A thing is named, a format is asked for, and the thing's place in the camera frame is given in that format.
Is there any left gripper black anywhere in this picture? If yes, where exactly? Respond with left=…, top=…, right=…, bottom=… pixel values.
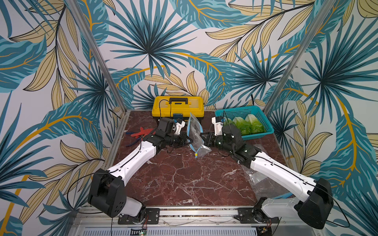
left=165, top=131, right=194, bottom=148

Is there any chinese cabbage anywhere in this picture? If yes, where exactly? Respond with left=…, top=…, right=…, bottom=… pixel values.
left=222, top=118, right=234, bottom=126
left=245, top=114, right=265, bottom=134
left=232, top=117, right=253, bottom=136

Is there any clear zipper bag blue seal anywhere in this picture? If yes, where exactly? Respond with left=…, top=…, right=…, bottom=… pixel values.
left=187, top=113, right=212, bottom=158

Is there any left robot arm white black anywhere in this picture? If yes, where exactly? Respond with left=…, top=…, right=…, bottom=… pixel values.
left=88, top=131, right=193, bottom=221

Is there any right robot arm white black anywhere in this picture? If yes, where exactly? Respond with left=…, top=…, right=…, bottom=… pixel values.
left=200, top=123, right=334, bottom=229

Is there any yellow black toolbox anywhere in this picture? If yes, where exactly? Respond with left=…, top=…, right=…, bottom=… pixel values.
left=152, top=96, right=204, bottom=121

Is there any teal plastic basket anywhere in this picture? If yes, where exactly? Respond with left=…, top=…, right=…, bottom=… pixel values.
left=215, top=106, right=274, bottom=140

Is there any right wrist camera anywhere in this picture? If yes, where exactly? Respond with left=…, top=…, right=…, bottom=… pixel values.
left=211, top=116, right=224, bottom=136

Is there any blue handled tool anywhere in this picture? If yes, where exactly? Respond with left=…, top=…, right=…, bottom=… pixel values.
left=125, top=132, right=140, bottom=148

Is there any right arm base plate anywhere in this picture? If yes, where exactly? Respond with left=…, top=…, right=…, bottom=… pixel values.
left=233, top=207, right=279, bottom=224

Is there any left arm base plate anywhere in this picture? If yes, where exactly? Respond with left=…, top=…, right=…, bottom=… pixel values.
left=118, top=208, right=160, bottom=225

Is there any front aluminium rail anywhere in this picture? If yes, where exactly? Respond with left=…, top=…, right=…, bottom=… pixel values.
left=68, top=206, right=326, bottom=236

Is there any right aluminium frame post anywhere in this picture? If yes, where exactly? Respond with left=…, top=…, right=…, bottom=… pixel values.
left=263, top=0, right=336, bottom=115

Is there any aluminium frame post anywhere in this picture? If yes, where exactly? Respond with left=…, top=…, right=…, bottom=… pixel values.
left=263, top=0, right=336, bottom=115
left=67, top=0, right=127, bottom=114

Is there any left aluminium frame post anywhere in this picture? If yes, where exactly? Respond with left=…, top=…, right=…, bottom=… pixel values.
left=67, top=0, right=127, bottom=114

